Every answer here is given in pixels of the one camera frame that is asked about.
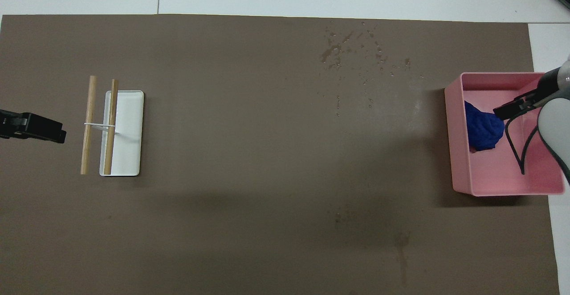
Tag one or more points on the brown table mat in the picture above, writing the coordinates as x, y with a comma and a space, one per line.
267, 161

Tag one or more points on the white rack bracket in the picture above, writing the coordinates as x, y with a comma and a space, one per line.
100, 126

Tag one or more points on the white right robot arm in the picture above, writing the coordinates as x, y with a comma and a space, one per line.
556, 126

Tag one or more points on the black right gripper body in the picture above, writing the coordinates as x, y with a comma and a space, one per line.
551, 86

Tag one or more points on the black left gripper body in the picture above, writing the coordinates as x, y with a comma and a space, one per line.
9, 125

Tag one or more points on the pink plastic bin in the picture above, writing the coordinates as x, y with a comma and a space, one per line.
503, 175

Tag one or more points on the wooden rack rod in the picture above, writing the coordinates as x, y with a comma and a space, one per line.
89, 103
111, 108

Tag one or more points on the blue towel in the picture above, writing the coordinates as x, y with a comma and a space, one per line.
483, 128

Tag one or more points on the spilled water droplets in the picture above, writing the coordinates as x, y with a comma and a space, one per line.
334, 54

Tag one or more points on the white rack base tray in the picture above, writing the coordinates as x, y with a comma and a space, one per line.
129, 139

